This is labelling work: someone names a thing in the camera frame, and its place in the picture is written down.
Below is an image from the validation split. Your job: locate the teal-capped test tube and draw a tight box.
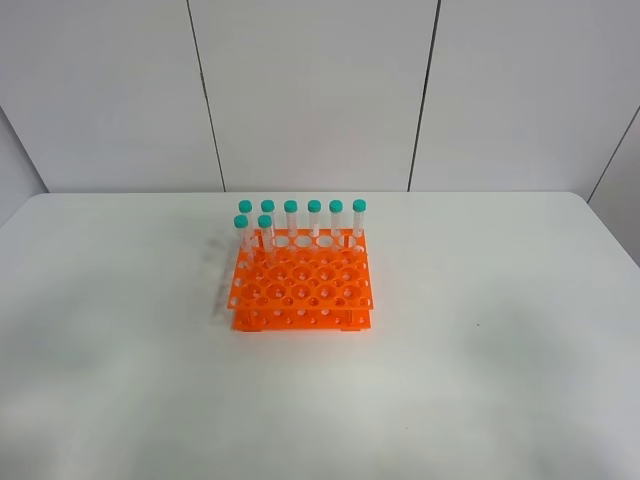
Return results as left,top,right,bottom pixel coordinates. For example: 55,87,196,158
258,214,276,265

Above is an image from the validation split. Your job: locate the orange test tube rack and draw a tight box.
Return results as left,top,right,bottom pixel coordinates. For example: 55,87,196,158
227,228,374,332

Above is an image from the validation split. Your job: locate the second row left tube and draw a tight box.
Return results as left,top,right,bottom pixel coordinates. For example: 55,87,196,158
234,214,255,265

